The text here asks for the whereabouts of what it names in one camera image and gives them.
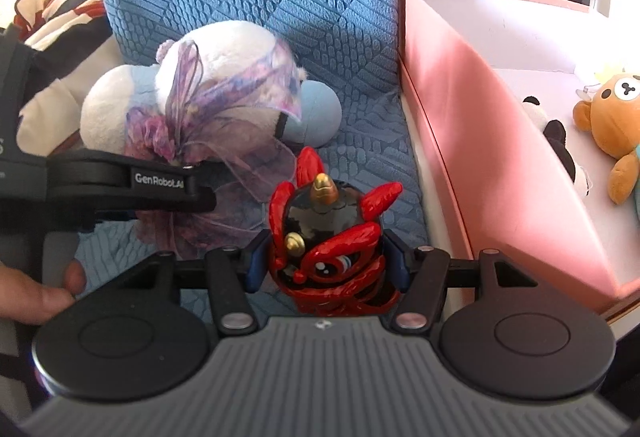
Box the striped red black white blanket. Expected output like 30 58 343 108
0 0 117 158

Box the person's left hand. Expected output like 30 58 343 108
0 258 87 326

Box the brown bear plush toy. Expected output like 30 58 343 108
572 64 640 223

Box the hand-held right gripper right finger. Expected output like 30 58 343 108
382 237 541 334

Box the pink cardboard box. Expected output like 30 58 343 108
400 0 640 314

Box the white and blue plush toy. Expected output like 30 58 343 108
80 20 343 158

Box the red and black lion figurine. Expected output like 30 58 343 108
269 147 405 316

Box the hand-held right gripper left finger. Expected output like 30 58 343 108
107 234 273 334

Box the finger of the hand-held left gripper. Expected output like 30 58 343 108
45 148 219 234

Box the small panda plush toy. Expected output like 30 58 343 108
522 96 594 198

